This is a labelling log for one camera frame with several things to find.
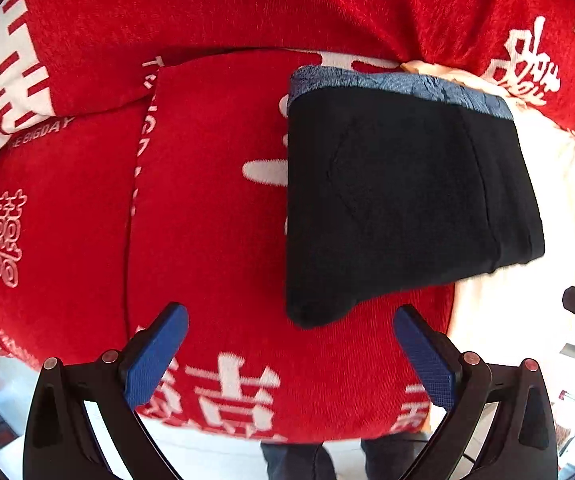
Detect person's legs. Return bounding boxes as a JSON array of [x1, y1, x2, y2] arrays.
[[261, 432, 431, 480]]

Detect red printed blanket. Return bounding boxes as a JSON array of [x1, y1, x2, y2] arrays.
[[0, 0, 575, 446]]

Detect cream blanket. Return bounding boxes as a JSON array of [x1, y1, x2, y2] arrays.
[[400, 60, 575, 436]]

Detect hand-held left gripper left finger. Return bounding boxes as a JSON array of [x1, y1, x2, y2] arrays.
[[23, 302, 189, 480]]

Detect black pants with blue waistband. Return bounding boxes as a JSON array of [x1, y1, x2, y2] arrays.
[[284, 65, 547, 330]]

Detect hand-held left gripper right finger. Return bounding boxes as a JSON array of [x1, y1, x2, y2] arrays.
[[394, 304, 559, 480]]

